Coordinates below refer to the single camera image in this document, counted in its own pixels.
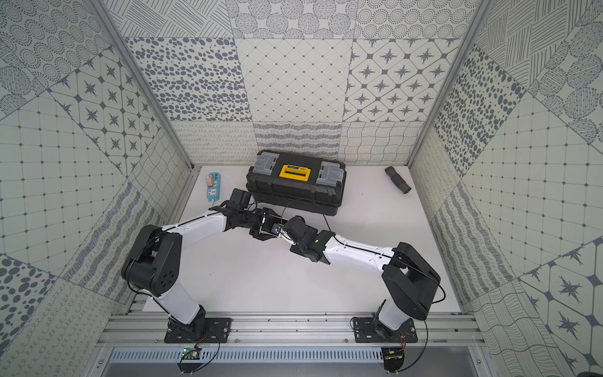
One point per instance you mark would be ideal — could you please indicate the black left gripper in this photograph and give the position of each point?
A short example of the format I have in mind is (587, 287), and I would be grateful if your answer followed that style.
(263, 224)

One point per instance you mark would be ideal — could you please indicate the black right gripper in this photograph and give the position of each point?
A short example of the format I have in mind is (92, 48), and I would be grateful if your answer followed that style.
(294, 248)

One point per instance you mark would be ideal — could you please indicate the black phone pink case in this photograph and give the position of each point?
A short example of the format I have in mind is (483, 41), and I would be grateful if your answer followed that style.
(272, 226)

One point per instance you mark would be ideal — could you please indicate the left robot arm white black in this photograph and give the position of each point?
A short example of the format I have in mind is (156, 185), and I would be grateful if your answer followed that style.
(153, 265)

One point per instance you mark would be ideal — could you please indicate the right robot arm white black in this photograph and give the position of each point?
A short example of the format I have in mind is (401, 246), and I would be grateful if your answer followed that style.
(411, 281)

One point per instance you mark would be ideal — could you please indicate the blue power strip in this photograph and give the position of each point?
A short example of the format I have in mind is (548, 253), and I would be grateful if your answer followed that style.
(213, 184)

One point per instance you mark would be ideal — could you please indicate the black cylindrical object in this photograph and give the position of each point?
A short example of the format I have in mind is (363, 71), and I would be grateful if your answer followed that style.
(397, 180)

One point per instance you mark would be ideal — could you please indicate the right circuit board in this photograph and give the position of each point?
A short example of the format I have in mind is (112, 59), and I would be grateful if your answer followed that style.
(393, 359)

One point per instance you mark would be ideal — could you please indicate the circuit board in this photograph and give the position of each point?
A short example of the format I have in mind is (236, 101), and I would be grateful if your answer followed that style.
(393, 359)
(191, 354)

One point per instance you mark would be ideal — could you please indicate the left circuit board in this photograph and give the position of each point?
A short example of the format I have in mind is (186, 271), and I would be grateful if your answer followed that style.
(191, 354)

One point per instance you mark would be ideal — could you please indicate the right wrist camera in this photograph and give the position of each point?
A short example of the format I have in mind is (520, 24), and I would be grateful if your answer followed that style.
(278, 229)

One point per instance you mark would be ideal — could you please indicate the black toolbox yellow handle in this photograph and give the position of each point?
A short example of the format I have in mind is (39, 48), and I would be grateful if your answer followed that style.
(297, 181)

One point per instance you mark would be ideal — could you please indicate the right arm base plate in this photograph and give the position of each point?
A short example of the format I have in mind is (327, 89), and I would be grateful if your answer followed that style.
(369, 330)

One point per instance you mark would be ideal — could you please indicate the aluminium rail frame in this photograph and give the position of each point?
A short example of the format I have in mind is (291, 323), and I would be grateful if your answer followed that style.
(256, 329)

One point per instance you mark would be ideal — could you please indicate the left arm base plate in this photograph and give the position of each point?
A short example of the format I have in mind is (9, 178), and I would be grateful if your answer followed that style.
(203, 330)

